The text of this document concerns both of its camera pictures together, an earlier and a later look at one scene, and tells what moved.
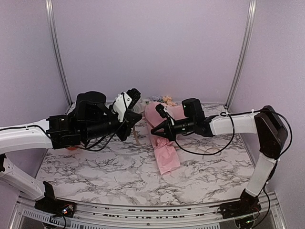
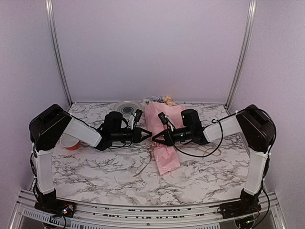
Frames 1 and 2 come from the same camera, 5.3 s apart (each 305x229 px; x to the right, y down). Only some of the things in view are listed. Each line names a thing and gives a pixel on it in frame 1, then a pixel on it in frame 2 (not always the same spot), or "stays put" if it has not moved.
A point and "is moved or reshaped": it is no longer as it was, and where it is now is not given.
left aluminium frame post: [57, 53] stays put
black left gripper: [132, 119] → [137, 137]
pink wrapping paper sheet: [166, 153] stays put
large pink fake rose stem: [168, 99] stays put
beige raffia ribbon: [136, 136] is moved or reshaped
